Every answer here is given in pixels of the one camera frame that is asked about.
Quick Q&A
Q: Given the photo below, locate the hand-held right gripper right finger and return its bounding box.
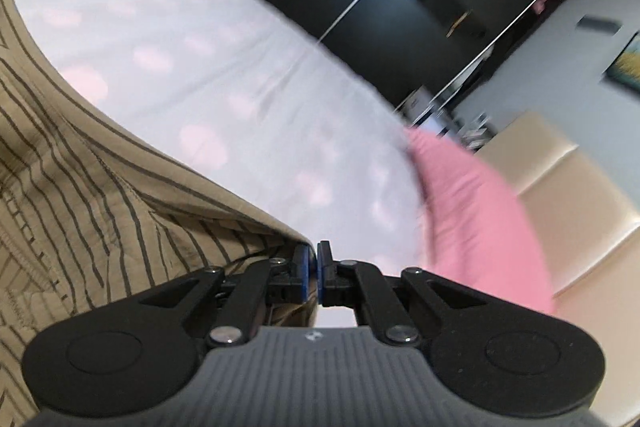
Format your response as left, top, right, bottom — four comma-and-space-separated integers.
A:
317, 240, 489, 349

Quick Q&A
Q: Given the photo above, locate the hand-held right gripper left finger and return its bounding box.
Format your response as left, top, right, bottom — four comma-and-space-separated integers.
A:
137, 244, 311, 349

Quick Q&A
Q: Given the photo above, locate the striped brown shirt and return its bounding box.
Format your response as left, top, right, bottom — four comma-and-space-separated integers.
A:
0, 0, 321, 427

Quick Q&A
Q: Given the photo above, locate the pink pillow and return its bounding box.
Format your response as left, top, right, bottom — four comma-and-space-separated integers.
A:
402, 127, 558, 315

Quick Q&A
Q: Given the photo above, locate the white shelf unit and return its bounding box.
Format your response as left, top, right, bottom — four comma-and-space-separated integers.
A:
395, 87, 496, 152

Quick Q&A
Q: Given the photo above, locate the polka dot bed sheet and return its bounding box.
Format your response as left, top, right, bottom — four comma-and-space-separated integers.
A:
10, 0, 436, 328

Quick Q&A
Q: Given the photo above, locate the black sliding wardrobe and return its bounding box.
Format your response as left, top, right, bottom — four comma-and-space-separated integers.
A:
205, 0, 573, 128

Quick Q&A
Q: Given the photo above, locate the beige padded headboard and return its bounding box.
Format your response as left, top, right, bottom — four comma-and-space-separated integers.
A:
475, 109, 640, 427

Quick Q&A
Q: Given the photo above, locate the framed wall picture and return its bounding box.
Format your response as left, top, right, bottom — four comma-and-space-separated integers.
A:
602, 32, 640, 92

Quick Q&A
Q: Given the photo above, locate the grey wall switch panel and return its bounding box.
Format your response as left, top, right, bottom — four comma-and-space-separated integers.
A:
577, 16, 621, 36

